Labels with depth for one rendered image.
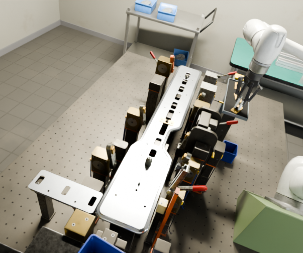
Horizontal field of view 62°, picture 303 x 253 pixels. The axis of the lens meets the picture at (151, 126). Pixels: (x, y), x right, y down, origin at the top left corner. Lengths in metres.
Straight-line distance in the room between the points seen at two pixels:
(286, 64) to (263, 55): 2.12
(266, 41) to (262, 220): 0.79
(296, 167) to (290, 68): 2.10
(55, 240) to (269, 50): 1.13
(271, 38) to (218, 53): 2.82
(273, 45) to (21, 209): 1.40
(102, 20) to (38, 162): 3.23
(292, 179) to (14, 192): 1.39
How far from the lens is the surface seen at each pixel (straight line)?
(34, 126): 2.85
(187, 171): 0.97
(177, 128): 1.44
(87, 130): 1.77
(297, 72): 3.44
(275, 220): 1.30
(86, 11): 4.58
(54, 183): 1.15
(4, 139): 2.79
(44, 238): 1.02
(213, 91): 1.64
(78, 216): 1.00
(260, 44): 1.27
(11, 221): 1.45
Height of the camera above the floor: 1.95
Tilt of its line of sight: 42 degrees down
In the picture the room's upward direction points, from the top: 13 degrees clockwise
